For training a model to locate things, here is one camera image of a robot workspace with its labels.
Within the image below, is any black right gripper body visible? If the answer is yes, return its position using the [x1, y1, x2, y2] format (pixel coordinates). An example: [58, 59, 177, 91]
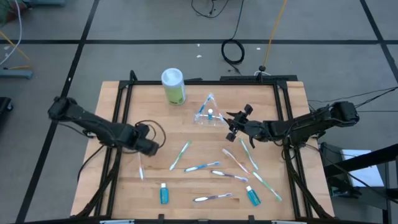
[226, 104, 270, 143]

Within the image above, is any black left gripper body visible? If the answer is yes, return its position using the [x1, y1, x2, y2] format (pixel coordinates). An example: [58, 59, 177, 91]
[124, 122, 160, 157]

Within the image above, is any green toothbrush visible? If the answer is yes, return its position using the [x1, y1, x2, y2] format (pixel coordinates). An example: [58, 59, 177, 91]
[169, 139, 193, 172]
[238, 138, 260, 171]
[251, 170, 284, 203]

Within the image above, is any blue toothbrush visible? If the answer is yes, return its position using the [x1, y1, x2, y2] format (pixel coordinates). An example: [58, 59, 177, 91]
[183, 161, 221, 174]
[197, 93, 215, 121]

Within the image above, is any clear acrylic triangular holder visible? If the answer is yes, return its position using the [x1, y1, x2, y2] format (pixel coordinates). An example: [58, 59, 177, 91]
[193, 92, 230, 128]

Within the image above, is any green wipes canister white lid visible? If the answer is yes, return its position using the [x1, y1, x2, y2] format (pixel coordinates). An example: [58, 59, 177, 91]
[160, 67, 187, 106]

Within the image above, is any black side stand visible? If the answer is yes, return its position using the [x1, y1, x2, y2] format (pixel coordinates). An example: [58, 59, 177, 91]
[322, 142, 398, 224]

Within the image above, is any white box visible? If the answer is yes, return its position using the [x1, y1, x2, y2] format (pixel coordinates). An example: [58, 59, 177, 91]
[340, 148, 386, 188]

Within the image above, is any black caster base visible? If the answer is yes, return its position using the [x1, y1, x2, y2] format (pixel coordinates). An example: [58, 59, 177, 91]
[0, 96, 14, 113]

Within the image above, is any grey-blue stand foot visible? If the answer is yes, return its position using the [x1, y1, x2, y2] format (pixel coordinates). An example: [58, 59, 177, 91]
[23, 0, 67, 7]
[0, 68, 34, 80]

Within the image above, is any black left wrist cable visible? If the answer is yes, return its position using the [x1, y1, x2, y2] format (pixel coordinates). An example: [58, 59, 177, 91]
[134, 119, 168, 147]

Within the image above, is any black aluminium table frame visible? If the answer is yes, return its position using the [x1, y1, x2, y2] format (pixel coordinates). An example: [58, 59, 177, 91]
[70, 70, 336, 224]

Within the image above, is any black hanging cable with coil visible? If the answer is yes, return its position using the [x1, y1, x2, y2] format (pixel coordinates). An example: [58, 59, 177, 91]
[220, 0, 246, 75]

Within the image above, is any yellow hanging cable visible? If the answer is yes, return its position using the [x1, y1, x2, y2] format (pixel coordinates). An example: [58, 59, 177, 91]
[262, 0, 289, 68]

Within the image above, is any thin black cable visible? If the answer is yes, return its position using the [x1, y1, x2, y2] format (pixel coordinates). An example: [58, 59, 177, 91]
[190, 0, 231, 19]

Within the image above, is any yellow floor cable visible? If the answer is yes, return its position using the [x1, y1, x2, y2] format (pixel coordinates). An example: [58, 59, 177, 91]
[0, 30, 32, 71]

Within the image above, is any white floor cable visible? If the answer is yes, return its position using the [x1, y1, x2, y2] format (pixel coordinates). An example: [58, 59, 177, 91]
[0, 0, 23, 67]

